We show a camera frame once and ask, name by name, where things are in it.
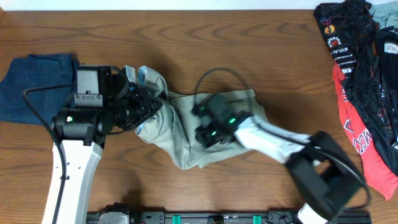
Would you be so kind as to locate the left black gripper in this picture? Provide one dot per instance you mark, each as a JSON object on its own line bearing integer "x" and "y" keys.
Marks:
{"x": 149, "y": 104}

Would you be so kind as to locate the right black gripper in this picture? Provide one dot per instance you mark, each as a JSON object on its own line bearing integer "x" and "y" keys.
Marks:
{"x": 203, "y": 121}

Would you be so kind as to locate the khaki green shorts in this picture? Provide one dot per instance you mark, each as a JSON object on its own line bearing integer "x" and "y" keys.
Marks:
{"x": 172, "y": 128}

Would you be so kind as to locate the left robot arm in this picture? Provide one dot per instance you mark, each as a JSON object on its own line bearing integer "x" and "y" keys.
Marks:
{"x": 105, "y": 97}

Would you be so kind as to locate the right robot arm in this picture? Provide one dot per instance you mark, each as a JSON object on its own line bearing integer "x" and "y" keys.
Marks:
{"x": 320, "y": 169}

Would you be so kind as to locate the black printed garment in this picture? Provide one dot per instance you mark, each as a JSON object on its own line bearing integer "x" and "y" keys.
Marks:
{"x": 350, "y": 34}

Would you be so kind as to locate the red printed t-shirt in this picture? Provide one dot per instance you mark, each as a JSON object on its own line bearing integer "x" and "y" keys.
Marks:
{"x": 376, "y": 173}

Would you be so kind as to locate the light grey-blue garment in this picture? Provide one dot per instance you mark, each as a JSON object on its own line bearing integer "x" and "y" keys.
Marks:
{"x": 385, "y": 15}

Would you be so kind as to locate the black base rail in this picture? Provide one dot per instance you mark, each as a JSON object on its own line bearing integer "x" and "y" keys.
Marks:
{"x": 122, "y": 213}

